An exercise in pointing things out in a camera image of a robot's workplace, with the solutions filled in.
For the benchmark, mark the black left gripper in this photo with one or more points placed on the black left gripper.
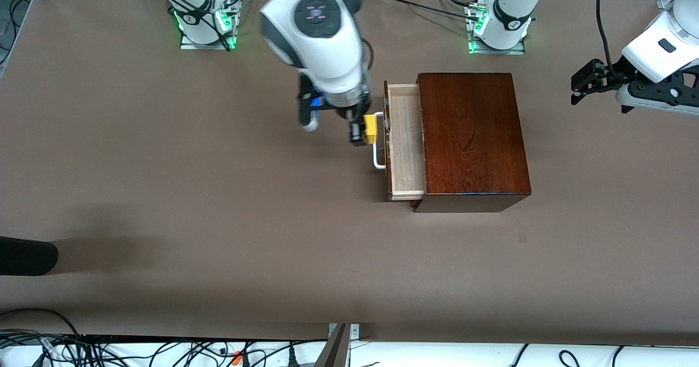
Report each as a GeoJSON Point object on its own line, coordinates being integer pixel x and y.
{"type": "Point", "coordinates": [605, 78]}

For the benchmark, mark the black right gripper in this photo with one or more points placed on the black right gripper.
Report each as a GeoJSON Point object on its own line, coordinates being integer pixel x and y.
{"type": "Point", "coordinates": [355, 117]}

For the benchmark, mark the yellow cube block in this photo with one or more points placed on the yellow cube block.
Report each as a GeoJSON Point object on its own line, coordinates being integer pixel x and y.
{"type": "Point", "coordinates": [371, 129]}

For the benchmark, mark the light wood drawer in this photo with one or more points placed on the light wood drawer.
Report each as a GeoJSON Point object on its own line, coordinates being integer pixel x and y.
{"type": "Point", "coordinates": [407, 148]}

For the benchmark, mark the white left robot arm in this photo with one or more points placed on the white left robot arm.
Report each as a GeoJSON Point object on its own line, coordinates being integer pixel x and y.
{"type": "Point", "coordinates": [513, 12]}

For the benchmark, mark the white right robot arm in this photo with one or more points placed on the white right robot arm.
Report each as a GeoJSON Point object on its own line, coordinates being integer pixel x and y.
{"type": "Point", "coordinates": [327, 45]}

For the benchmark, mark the dark brown wooden cabinet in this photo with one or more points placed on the dark brown wooden cabinet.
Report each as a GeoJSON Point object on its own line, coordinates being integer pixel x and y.
{"type": "Point", "coordinates": [469, 137]}

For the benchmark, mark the grey aluminium beam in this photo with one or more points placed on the grey aluminium beam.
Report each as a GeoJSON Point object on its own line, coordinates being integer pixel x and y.
{"type": "Point", "coordinates": [334, 353]}

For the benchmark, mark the black rounded object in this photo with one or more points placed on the black rounded object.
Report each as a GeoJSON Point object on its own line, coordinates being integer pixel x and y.
{"type": "Point", "coordinates": [27, 256]}

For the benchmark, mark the silver metal bracket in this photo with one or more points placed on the silver metal bracket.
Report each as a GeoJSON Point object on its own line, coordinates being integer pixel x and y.
{"type": "Point", "coordinates": [355, 331]}

